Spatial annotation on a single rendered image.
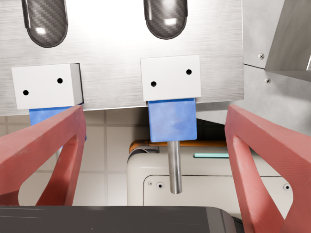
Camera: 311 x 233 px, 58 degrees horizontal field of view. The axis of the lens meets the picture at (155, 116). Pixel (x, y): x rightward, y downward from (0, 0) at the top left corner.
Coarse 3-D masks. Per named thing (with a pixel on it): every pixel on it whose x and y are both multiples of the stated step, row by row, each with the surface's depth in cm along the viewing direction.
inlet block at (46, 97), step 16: (64, 64) 23; (16, 80) 24; (32, 80) 23; (48, 80) 23; (64, 80) 23; (80, 80) 26; (16, 96) 24; (32, 96) 24; (48, 96) 24; (64, 96) 24; (80, 96) 26; (32, 112) 25; (48, 112) 25
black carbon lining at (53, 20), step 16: (32, 0) 25; (48, 0) 26; (64, 0) 25; (144, 0) 25; (160, 0) 26; (176, 0) 25; (32, 16) 26; (48, 16) 26; (64, 16) 25; (144, 16) 25; (160, 16) 26; (176, 16) 26; (32, 32) 26; (48, 32) 26; (64, 32) 26; (160, 32) 26; (176, 32) 26
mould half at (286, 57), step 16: (288, 0) 29; (304, 0) 26; (288, 16) 28; (304, 16) 25; (288, 32) 27; (304, 32) 24; (272, 48) 30; (288, 48) 27; (304, 48) 24; (272, 64) 29; (288, 64) 26; (304, 64) 23
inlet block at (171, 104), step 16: (144, 64) 23; (160, 64) 23; (176, 64) 23; (192, 64) 23; (144, 80) 23; (160, 80) 23; (176, 80) 23; (192, 80) 23; (144, 96) 24; (160, 96) 24; (176, 96) 24; (192, 96) 24; (160, 112) 25; (176, 112) 25; (192, 112) 25; (160, 128) 25; (176, 128) 25; (192, 128) 25; (176, 144) 27; (176, 160) 27; (176, 176) 27; (176, 192) 27
